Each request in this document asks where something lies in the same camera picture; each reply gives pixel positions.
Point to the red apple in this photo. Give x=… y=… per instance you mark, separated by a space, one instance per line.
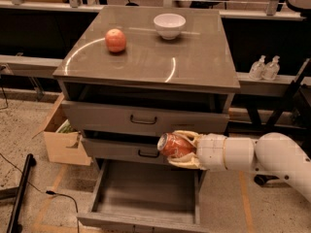
x=115 y=40

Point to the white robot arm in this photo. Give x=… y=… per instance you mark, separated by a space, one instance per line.
x=273 y=154

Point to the cardboard box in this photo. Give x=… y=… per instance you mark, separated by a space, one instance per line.
x=63 y=146

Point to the black stand leg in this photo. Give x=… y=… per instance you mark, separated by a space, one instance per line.
x=17 y=193

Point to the grey drawer cabinet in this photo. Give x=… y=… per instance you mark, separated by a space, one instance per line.
x=192 y=73

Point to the grey middle drawer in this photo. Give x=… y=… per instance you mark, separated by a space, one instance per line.
x=140 y=153

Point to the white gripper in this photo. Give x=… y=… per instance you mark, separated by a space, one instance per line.
x=210 y=151

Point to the white ceramic bowl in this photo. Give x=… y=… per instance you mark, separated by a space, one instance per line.
x=169 y=26

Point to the grey top drawer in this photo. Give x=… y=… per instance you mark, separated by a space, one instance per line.
x=138 y=120

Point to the black office chair base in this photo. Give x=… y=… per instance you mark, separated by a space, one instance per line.
x=296 y=99

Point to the grey open bottom drawer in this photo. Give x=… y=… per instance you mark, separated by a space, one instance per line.
x=144 y=198

